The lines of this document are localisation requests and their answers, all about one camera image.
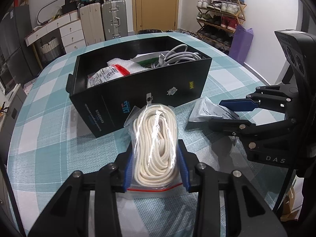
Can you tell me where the white foil pouch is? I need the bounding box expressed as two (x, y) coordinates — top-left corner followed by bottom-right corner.
(189, 97), (240, 122)

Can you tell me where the white charging cable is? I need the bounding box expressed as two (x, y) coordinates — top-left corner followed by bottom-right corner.
(150, 43), (203, 68)

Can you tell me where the cream rope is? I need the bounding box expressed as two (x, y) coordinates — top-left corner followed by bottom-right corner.
(123, 104), (184, 193)

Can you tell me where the white foam sheet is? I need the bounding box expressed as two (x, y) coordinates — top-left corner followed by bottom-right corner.
(107, 58), (148, 74)

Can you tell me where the red-edged zip bag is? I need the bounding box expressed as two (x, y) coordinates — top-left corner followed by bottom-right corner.
(87, 64), (130, 88)

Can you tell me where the purple bag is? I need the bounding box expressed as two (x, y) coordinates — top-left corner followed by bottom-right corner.
(229, 25), (254, 65)

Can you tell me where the teal checked tablecloth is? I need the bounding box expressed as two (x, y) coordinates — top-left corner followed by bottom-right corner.
(7, 41), (287, 236)

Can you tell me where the wooden shoe rack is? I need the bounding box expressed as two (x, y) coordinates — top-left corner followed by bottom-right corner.
(196, 0), (246, 54)

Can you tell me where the grey side cabinet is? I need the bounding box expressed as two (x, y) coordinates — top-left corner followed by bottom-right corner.
(0, 84), (27, 164)

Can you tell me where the wooden door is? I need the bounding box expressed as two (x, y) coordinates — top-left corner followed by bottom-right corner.
(132, 0), (179, 34)

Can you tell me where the black cardboard box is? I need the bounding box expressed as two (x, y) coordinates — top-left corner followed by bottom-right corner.
(66, 35), (212, 137)

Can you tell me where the silver suitcase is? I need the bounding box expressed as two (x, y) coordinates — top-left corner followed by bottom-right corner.
(101, 0), (128, 40)

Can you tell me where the dark grey refrigerator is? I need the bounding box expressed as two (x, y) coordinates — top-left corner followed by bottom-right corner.
(1, 5), (41, 93)

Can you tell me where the woven laundry basket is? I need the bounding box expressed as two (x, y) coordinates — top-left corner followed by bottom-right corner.
(40, 38), (62, 62)

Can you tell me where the beige suitcase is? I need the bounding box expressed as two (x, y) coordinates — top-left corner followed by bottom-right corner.
(79, 3), (105, 46)

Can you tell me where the white drawer desk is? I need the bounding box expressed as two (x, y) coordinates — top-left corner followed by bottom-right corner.
(25, 11), (86, 54)

